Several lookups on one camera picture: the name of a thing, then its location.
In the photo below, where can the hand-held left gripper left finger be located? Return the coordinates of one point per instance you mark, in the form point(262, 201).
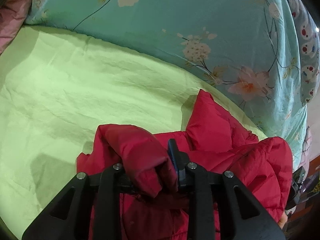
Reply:
point(105, 205)

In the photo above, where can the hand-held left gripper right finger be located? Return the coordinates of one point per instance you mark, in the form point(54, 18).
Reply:
point(173, 155)

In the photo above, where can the red puffer jacket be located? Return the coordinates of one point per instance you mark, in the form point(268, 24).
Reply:
point(250, 162)

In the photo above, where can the light green bed sheet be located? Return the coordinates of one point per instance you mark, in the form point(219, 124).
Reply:
point(87, 85)

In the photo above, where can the bear print pillow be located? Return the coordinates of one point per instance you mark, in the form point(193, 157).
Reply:
point(308, 47)

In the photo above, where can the teal floral quilt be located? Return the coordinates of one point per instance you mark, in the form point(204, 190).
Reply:
point(187, 17)

